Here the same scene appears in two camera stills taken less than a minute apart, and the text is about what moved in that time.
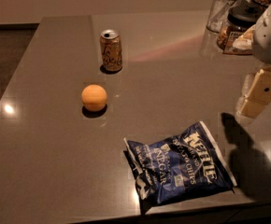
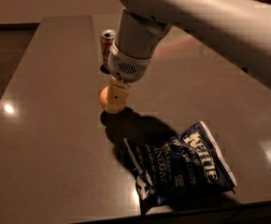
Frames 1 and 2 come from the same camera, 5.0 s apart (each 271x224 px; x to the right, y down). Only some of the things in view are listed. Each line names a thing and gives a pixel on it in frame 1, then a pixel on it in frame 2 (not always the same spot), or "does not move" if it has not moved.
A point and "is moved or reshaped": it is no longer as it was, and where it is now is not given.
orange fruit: x=94 y=97 is moved or reshaped
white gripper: x=270 y=36 to x=126 y=66
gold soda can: x=111 y=49 does not move
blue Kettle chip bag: x=187 y=164 does not move
